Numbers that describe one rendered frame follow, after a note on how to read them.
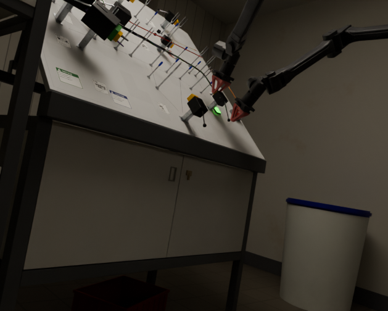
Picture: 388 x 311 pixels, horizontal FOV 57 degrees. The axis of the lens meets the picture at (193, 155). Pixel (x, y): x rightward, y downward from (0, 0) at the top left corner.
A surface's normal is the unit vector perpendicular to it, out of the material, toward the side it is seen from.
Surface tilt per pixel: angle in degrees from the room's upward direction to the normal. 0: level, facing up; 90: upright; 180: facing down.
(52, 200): 90
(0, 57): 90
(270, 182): 90
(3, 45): 90
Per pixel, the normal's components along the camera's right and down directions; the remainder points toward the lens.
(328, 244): -0.20, -0.04
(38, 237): 0.77, 0.08
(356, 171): -0.70, -0.17
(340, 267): 0.14, 0.02
